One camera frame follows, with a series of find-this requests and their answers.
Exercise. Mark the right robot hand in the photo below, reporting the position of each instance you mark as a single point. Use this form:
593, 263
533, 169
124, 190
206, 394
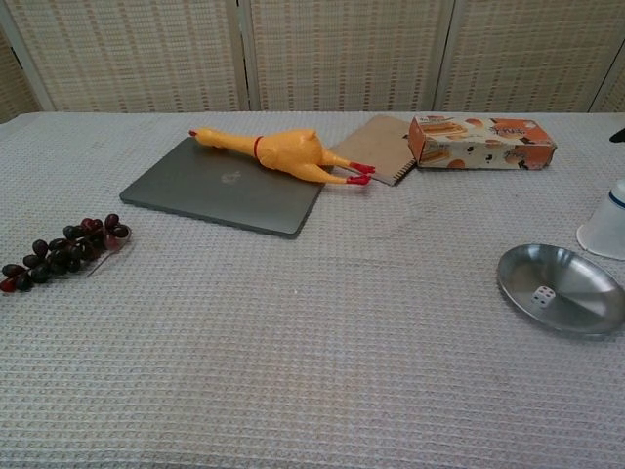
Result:
621, 134

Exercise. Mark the white paper cup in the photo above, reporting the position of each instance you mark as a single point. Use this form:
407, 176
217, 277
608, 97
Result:
605, 222

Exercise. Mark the small white die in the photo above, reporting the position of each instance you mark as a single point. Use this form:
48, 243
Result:
543, 297

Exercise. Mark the round metal plate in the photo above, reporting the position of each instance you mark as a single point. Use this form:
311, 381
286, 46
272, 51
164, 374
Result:
581, 298

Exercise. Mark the orange biscuit box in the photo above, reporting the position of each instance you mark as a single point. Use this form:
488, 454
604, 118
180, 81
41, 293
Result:
488, 144

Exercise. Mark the brown spiral notebook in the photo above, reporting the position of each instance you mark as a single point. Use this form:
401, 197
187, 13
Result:
371, 144

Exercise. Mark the woven bamboo folding screen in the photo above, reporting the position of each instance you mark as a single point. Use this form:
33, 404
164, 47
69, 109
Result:
342, 54

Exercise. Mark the yellow rubber chicken toy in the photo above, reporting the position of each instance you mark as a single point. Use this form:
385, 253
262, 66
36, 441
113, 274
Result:
288, 151

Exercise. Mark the white woven tablecloth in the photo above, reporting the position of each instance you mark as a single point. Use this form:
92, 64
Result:
293, 342

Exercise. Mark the grey closed laptop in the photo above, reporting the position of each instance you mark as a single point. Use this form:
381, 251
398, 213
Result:
210, 190

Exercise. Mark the dark purple grape bunch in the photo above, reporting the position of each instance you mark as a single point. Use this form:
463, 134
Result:
63, 251

